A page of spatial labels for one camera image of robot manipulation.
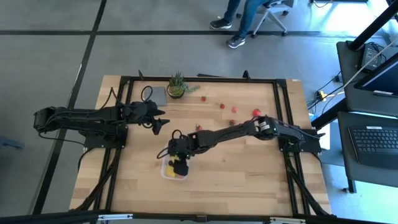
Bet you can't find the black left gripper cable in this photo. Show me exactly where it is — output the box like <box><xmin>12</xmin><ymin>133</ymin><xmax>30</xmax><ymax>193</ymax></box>
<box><xmin>141</xmin><ymin>86</ymin><xmax>154</xmax><ymax>102</ymax></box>

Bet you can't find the silver metal bracket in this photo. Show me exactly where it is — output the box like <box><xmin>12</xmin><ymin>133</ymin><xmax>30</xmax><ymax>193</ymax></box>
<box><xmin>269</xmin><ymin>217</ymin><xmax>307</xmax><ymax>224</ymax></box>
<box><xmin>96</xmin><ymin>213</ymin><xmax>134</xmax><ymax>222</ymax></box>

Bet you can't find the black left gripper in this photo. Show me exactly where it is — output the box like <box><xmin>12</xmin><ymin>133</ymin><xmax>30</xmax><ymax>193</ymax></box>
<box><xmin>124</xmin><ymin>100</ymin><xmax>171</xmax><ymax>136</ymax></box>

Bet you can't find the black aluminium table frame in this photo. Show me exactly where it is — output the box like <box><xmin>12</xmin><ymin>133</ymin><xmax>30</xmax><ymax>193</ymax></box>
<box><xmin>70</xmin><ymin>70</ymin><xmax>332</xmax><ymax>218</ymax></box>

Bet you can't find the black power device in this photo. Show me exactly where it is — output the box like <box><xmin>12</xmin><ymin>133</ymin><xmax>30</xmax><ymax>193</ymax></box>
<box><xmin>360</xmin><ymin>43</ymin><xmax>386</xmax><ymax>72</ymax></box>

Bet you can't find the white floor box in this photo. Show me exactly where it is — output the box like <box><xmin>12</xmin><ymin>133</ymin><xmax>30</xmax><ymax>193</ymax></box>
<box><xmin>320</xmin><ymin>133</ymin><xmax>331</xmax><ymax>151</ymax></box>

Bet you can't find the grey blue furniture leg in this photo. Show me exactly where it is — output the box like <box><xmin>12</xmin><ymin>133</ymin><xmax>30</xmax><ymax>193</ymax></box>
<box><xmin>0</xmin><ymin>136</ymin><xmax>25</xmax><ymax>150</ymax></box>

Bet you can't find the thick black frame beam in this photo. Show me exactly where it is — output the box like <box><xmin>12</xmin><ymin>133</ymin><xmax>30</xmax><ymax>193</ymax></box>
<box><xmin>0</xmin><ymin>210</ymin><xmax>398</xmax><ymax>224</ymax></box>

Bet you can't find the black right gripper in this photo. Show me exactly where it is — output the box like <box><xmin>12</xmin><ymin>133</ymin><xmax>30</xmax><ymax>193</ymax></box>
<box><xmin>167</xmin><ymin>134</ymin><xmax>195</xmax><ymax>177</ymax></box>

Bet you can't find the black floor cable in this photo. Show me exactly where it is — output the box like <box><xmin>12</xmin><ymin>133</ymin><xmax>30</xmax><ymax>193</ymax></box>
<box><xmin>307</xmin><ymin>70</ymin><xmax>346</xmax><ymax>110</ymax></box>

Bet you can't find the person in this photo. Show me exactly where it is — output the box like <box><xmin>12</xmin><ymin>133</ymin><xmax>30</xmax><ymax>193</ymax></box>
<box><xmin>210</xmin><ymin>0</ymin><xmax>271</xmax><ymax>49</ymax></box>

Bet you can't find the folded grey cloth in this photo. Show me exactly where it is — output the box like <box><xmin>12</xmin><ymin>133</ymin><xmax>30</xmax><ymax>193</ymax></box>
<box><xmin>146</xmin><ymin>86</ymin><xmax>169</xmax><ymax>107</ymax></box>

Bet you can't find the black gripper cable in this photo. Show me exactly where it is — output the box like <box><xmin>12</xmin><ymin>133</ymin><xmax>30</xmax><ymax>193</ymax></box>
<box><xmin>141</xmin><ymin>86</ymin><xmax>154</xmax><ymax>102</ymax></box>
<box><xmin>156</xmin><ymin>129</ymin><xmax>183</xmax><ymax>160</ymax></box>

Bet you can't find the black desk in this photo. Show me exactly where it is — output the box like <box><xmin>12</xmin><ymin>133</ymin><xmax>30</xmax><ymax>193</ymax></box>
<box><xmin>338</xmin><ymin>111</ymin><xmax>398</xmax><ymax>194</ymax></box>
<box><xmin>336</xmin><ymin>40</ymin><xmax>398</xmax><ymax>118</ymax></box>

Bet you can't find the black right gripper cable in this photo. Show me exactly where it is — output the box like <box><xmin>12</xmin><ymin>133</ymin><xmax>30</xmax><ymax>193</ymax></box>
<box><xmin>156</xmin><ymin>129</ymin><xmax>183</xmax><ymax>160</ymax></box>

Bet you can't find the potted green succulent plant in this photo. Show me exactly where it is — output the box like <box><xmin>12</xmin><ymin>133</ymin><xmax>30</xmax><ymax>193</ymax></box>
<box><xmin>166</xmin><ymin>71</ymin><xmax>201</xmax><ymax>100</ymax></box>

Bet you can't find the thin white rod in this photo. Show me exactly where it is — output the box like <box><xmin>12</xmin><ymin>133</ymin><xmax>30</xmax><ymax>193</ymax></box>
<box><xmin>341</xmin><ymin>39</ymin><xmax>398</xmax><ymax>90</ymax></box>

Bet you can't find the black computer keyboard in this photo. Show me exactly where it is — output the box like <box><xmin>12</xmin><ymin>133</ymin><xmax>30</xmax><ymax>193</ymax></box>
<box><xmin>348</xmin><ymin>126</ymin><xmax>398</xmax><ymax>170</ymax></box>

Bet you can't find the black slanted pole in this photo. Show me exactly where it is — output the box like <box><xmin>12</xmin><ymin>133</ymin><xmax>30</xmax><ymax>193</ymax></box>
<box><xmin>348</xmin><ymin>0</ymin><xmax>398</xmax><ymax>50</ymax></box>

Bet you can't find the white office chair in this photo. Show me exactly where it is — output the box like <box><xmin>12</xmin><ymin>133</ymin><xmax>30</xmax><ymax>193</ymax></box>
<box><xmin>251</xmin><ymin>0</ymin><xmax>295</xmax><ymax>38</ymax></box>

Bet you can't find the clear plastic tupperware container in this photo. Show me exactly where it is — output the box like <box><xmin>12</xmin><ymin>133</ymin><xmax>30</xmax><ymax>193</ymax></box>
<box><xmin>160</xmin><ymin>151</ymin><xmax>191</xmax><ymax>182</ymax></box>

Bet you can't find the black computer monitor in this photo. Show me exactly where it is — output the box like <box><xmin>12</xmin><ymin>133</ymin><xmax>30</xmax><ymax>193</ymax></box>
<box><xmin>354</xmin><ymin>52</ymin><xmax>398</xmax><ymax>97</ymax></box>

